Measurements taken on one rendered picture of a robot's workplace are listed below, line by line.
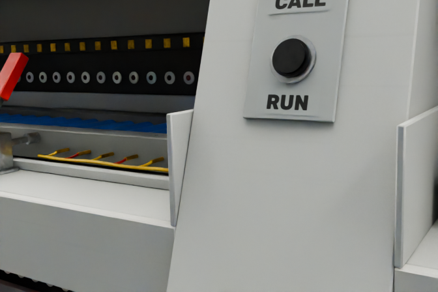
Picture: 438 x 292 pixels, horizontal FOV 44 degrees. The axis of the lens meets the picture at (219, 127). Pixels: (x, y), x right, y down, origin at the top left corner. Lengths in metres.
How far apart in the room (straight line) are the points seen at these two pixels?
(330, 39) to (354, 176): 0.06
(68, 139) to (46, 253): 0.11
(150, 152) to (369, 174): 0.17
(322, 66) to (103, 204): 0.13
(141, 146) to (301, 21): 0.16
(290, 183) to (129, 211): 0.09
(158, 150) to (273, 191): 0.14
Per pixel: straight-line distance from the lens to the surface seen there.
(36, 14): 0.68
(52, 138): 0.40
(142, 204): 0.28
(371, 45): 0.22
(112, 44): 0.52
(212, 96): 0.24
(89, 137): 0.38
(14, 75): 0.39
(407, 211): 0.20
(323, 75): 0.22
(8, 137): 0.39
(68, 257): 0.30
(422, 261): 0.21
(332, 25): 0.22
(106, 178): 0.33
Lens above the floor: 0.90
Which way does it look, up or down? 7 degrees up
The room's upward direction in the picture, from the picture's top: 8 degrees clockwise
